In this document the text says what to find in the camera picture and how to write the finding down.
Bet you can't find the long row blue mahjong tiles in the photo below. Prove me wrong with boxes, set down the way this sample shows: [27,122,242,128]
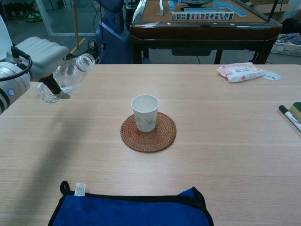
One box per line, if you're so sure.
[213,0,249,18]

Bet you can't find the pink wet wipes pack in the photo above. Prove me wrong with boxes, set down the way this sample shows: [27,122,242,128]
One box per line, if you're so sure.
[216,62,268,83]

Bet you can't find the white plastic basket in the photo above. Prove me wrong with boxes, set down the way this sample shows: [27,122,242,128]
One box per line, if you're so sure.
[270,34,301,57]

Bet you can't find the round woven rattan coaster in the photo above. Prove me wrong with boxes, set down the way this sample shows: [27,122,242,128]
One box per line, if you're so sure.
[120,112,177,153]

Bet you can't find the yellow green sponge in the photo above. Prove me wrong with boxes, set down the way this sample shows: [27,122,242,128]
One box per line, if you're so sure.
[288,101,301,123]

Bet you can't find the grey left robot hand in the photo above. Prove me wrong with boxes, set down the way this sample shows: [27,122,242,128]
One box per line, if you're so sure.
[6,36,71,101]

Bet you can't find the dark wooden mahjong table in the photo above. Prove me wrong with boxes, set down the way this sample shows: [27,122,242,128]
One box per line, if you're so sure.
[129,0,283,65]

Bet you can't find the row of white-faced mahjong tiles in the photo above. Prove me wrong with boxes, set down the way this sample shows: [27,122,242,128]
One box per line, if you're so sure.
[171,12,235,21]

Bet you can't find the short row blue mahjong tiles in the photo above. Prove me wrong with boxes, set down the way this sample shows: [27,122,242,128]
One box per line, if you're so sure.
[183,7,218,13]

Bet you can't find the cardboard boxes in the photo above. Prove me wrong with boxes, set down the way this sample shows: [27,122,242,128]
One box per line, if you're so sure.
[248,0,290,21]

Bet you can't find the white paper cup green print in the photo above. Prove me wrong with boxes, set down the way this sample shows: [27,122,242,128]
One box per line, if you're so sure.
[131,94,160,133]

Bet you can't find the black marker pen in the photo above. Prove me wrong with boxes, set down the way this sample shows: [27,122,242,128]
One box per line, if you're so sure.
[278,105,301,132]

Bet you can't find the blue machine base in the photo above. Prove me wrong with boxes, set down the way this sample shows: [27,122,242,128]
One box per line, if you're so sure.
[95,0,132,65]

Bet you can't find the black bag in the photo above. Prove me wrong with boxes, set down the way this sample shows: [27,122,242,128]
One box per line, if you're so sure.
[280,17,301,35]

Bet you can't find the wooden pole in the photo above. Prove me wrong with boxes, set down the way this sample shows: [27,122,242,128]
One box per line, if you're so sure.
[72,0,79,49]

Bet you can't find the white plastic chair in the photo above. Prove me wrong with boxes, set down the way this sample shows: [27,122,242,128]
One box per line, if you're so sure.
[0,15,13,62]

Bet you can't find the green bag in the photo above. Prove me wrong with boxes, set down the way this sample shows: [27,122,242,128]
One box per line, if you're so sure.
[19,12,41,24]

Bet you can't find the blue cloth with black trim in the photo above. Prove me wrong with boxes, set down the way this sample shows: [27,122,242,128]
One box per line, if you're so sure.
[48,180,214,226]

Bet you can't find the clear plastic water bottle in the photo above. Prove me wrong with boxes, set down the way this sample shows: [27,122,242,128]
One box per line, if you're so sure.
[35,53,96,104]

